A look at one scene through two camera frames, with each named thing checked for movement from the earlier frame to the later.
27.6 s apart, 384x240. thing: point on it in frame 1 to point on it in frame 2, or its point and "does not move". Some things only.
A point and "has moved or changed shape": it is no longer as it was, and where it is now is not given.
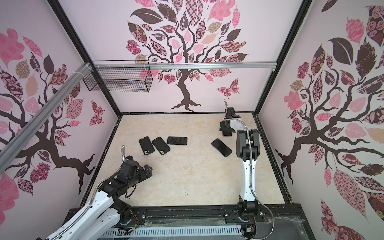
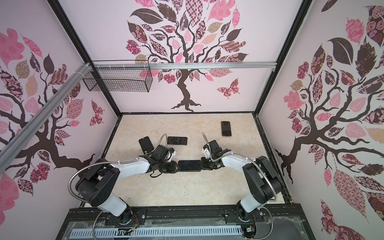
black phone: (221, 147) has moved or changed shape
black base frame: (283, 222) does not move
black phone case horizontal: (176, 140) does not move
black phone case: (161, 145) to (196, 170)
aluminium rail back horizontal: (184, 66) does not move
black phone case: (146, 145) does not move
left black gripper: (143, 176) to (173, 169)
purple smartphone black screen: (227, 133) does not move
